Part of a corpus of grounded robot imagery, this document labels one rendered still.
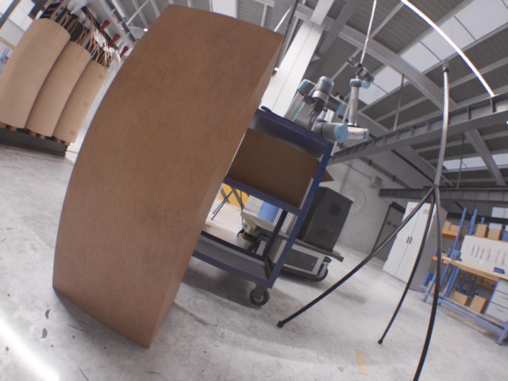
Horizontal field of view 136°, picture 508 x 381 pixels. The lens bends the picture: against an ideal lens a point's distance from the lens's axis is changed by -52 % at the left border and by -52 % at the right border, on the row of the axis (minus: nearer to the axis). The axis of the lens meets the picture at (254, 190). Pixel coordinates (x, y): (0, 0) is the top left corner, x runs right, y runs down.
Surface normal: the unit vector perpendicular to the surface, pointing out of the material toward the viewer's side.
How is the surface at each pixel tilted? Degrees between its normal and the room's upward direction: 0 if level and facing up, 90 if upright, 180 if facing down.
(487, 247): 90
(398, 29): 174
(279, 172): 90
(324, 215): 90
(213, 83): 90
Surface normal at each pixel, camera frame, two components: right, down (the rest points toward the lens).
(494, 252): -0.91, -0.40
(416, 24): -0.31, 0.95
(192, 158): 0.08, 0.00
